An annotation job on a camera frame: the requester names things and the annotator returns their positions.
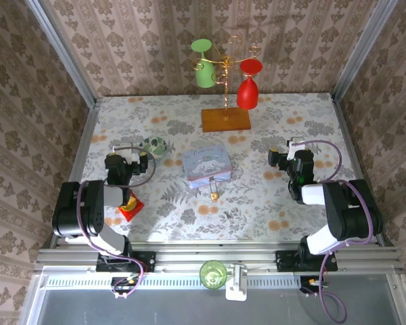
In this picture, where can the floral tablecloth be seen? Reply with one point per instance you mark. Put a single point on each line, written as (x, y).
(250, 203)

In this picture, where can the green glass cup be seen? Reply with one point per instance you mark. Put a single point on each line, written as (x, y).
(213, 275)

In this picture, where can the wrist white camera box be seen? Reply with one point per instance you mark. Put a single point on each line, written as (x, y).
(293, 147)
(132, 156)

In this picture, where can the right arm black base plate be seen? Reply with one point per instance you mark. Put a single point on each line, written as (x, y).
(286, 260)

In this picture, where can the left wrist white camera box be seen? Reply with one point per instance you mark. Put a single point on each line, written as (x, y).
(132, 156)

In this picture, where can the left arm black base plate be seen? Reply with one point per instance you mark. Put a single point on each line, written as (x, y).
(145, 261)

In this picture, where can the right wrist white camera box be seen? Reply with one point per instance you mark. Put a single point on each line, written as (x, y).
(293, 147)

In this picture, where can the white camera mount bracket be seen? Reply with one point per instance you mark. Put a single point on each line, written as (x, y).
(236, 287)

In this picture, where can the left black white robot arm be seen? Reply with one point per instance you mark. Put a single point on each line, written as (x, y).
(88, 210)

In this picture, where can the aluminium frame side rail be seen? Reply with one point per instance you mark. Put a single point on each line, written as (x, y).
(83, 159)
(353, 159)

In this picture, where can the red snack packet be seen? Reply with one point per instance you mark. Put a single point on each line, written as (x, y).
(134, 210)

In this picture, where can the green leaf pattern bowl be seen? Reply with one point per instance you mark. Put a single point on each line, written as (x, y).
(158, 145)

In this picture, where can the pale blue cartoon tin box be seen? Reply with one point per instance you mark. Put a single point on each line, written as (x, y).
(206, 166)

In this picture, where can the aluminium frame post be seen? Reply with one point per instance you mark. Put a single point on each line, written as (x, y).
(64, 50)
(362, 50)

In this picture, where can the red wine glass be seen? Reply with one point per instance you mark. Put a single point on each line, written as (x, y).
(247, 93)

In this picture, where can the aluminium frame cross rails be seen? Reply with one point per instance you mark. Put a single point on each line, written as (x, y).
(223, 252)

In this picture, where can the green wine glass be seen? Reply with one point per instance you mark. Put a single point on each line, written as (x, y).
(204, 74)

